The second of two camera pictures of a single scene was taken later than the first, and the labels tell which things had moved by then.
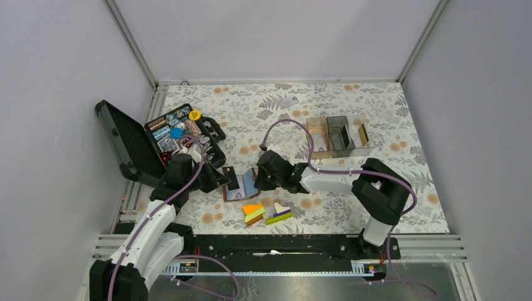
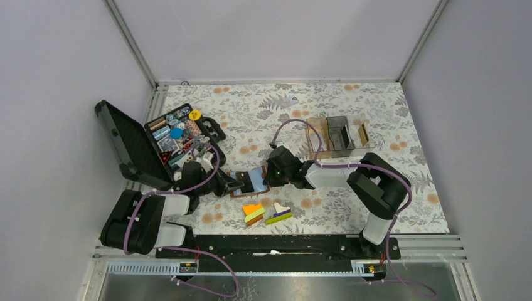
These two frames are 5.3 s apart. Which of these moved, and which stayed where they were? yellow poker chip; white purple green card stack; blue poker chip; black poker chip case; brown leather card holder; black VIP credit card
Moved: black VIP credit card; brown leather card holder
Stayed: yellow poker chip; black poker chip case; blue poker chip; white purple green card stack
